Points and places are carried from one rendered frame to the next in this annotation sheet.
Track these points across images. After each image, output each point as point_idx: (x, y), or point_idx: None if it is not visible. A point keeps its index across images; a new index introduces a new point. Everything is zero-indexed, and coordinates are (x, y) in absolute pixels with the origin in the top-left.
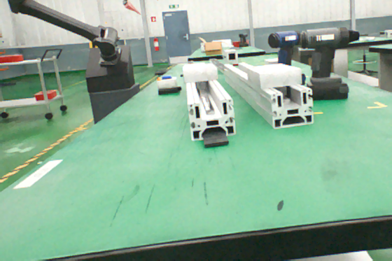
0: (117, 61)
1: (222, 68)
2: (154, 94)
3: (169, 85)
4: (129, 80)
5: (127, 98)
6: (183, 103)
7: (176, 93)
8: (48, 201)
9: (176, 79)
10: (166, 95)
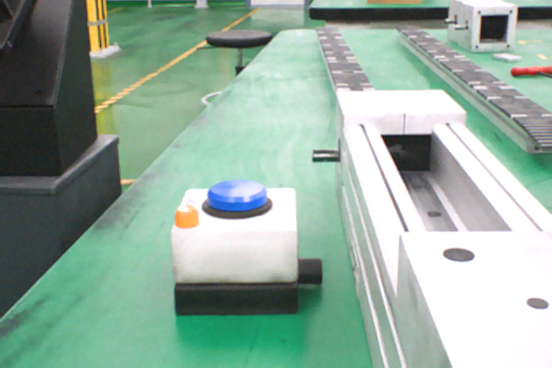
0: (13, 37)
1: (500, 103)
2: (150, 302)
3: (247, 266)
4: (56, 139)
5: (44, 225)
6: None
7: (292, 325)
8: None
9: (297, 225)
10: (227, 344)
